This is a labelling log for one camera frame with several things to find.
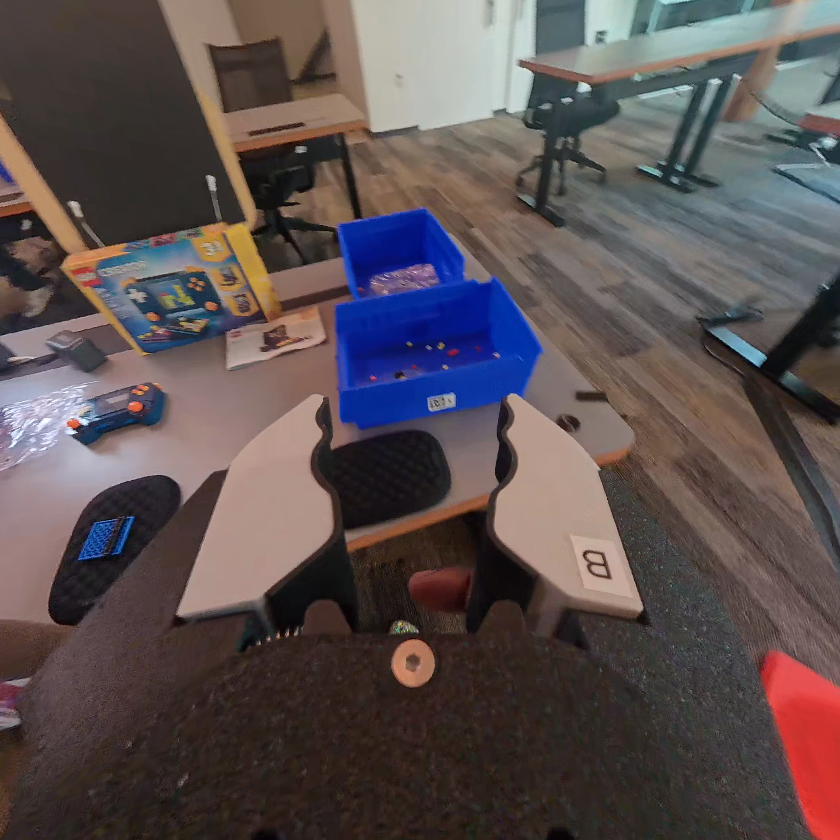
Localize small grey desk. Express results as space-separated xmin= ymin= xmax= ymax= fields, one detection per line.
xmin=222 ymin=93 xmax=369 ymax=222

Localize black desk leg frame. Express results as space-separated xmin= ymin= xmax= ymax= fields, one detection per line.
xmin=697 ymin=274 xmax=840 ymax=422

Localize blue plastic bin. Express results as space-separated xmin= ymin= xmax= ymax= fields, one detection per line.
xmin=337 ymin=208 xmax=466 ymax=301
xmin=334 ymin=277 xmax=544 ymax=431

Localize black foam pad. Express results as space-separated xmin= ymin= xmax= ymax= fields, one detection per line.
xmin=47 ymin=474 xmax=182 ymax=626
xmin=328 ymin=429 xmax=453 ymax=532

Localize blue studded building plate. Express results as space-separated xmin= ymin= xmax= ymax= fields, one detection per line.
xmin=77 ymin=516 xmax=136 ymax=563

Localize black wall panel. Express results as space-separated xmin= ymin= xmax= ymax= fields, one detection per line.
xmin=0 ymin=0 xmax=257 ymax=255

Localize scattered small loose bricks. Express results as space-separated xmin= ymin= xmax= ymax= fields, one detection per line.
xmin=366 ymin=336 xmax=504 ymax=383

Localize blue and yellow toy box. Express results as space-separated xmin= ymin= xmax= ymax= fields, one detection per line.
xmin=60 ymin=222 xmax=284 ymax=356

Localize white instruction booklet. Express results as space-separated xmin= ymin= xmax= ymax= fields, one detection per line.
xmin=224 ymin=307 xmax=328 ymax=371

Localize empty clear plastic bag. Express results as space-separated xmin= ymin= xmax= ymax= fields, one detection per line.
xmin=0 ymin=382 xmax=101 ymax=475

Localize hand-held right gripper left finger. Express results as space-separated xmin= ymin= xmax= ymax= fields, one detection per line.
xmin=175 ymin=394 xmax=361 ymax=627

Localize wooden office desk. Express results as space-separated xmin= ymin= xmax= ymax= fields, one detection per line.
xmin=517 ymin=0 xmax=840 ymax=228

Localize red plastic object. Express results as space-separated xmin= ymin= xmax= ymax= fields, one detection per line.
xmin=760 ymin=650 xmax=840 ymax=840

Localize black office chair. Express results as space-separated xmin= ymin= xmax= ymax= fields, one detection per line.
xmin=514 ymin=0 xmax=622 ymax=199

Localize grey cube device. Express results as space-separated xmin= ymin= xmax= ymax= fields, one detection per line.
xmin=45 ymin=329 xmax=109 ymax=374

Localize blue toy game console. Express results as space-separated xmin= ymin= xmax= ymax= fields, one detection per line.
xmin=65 ymin=382 xmax=165 ymax=446

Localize black mesh chair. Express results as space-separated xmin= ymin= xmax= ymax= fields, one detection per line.
xmin=205 ymin=37 xmax=340 ymax=265

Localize person's right hand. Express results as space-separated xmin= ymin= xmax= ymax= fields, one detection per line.
xmin=407 ymin=567 xmax=475 ymax=616

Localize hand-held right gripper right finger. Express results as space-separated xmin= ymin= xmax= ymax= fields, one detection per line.
xmin=466 ymin=392 xmax=645 ymax=624

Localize clear bag of purple bricks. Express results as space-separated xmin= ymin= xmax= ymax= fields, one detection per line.
xmin=366 ymin=263 xmax=442 ymax=298

